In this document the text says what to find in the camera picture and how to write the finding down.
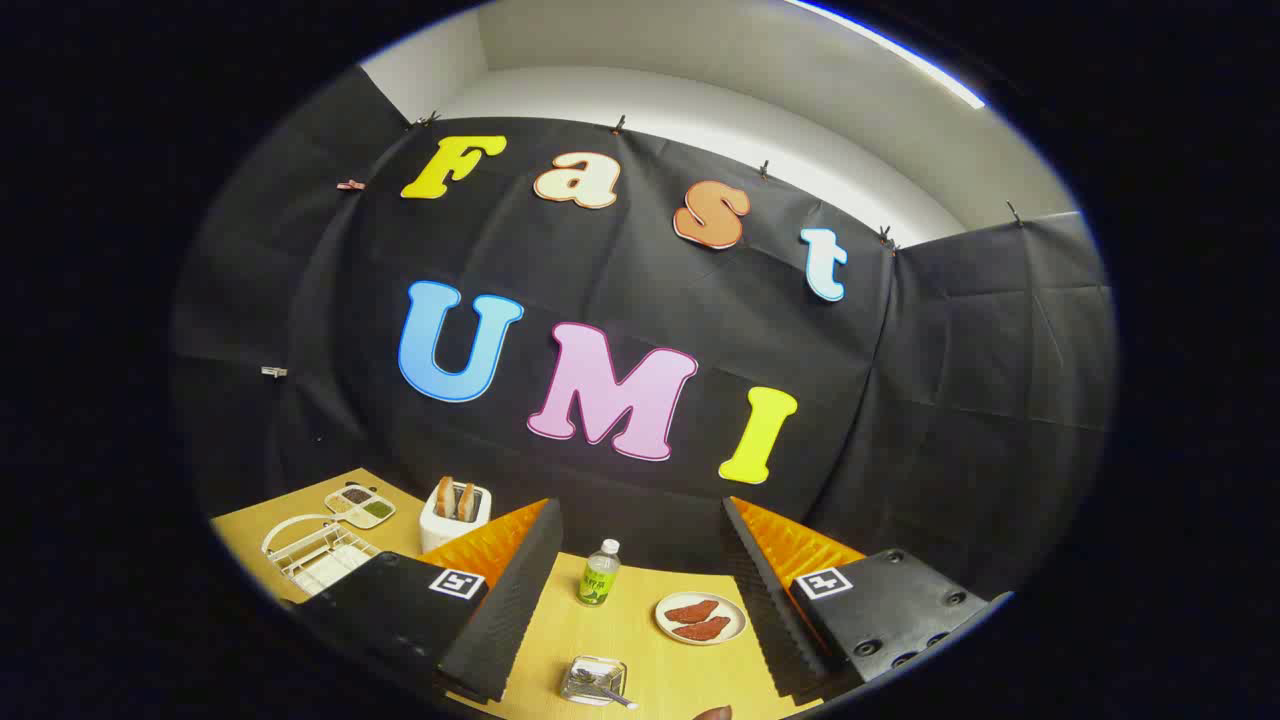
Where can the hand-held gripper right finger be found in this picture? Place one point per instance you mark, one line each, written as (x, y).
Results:
(765, 610)

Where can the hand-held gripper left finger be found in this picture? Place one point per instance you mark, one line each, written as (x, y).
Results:
(500, 620)

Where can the white oval dish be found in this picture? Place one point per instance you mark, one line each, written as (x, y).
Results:
(736, 608)

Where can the red meat slice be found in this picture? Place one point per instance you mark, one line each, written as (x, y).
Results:
(703, 629)
(692, 610)

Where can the white toaster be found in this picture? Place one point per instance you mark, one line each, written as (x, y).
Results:
(450, 532)

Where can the green label drink bottle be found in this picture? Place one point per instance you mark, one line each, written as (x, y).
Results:
(598, 582)

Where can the toast slice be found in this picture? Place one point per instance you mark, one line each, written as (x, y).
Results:
(466, 500)
(445, 497)

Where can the white divided seasoning tray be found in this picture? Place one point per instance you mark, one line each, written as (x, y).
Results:
(360, 506)

